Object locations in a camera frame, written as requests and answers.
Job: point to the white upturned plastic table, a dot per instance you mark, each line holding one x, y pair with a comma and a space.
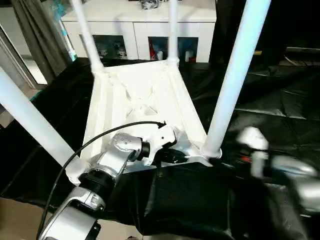
140, 95

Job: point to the white plastic table leg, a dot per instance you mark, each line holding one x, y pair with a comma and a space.
87, 35
32, 120
235, 65
173, 30

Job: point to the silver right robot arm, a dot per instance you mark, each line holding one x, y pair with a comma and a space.
295, 180

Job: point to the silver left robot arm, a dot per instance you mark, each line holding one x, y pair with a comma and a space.
110, 165

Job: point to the black work mat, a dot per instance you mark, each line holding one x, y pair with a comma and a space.
270, 100

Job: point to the white glass-door cabinet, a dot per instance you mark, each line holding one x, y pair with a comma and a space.
135, 22

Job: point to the black case with yellow label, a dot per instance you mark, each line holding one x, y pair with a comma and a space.
280, 25

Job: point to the grey crumpled object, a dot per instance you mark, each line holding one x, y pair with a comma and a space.
150, 4

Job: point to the grey curtain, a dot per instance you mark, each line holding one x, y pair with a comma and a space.
37, 35

